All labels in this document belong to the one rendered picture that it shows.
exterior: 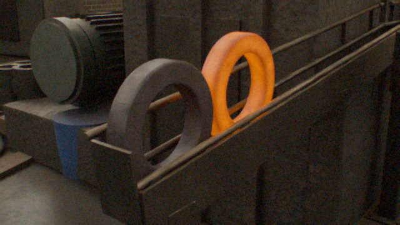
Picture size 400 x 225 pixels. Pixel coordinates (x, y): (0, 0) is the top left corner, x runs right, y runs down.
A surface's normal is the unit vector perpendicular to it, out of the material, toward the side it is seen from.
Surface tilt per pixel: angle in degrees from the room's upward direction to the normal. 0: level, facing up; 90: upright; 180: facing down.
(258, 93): 70
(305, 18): 90
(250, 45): 90
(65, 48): 90
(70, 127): 94
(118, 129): 76
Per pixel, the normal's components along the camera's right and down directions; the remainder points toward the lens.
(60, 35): -0.62, 0.21
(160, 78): 0.79, 0.17
